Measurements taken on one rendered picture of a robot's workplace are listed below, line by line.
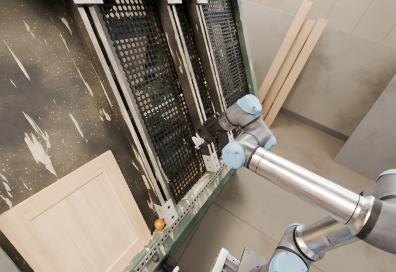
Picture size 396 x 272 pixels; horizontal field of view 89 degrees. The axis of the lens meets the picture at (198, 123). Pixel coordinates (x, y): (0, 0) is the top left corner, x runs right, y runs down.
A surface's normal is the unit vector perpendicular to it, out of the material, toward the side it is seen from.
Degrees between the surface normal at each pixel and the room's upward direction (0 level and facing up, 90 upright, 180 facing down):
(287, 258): 8
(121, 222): 57
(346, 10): 90
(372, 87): 90
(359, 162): 72
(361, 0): 90
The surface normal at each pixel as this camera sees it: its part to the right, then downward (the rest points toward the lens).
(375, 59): -0.48, 0.47
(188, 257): 0.21, -0.76
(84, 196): 0.78, 0.00
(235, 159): -0.67, 0.35
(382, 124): -0.39, 0.22
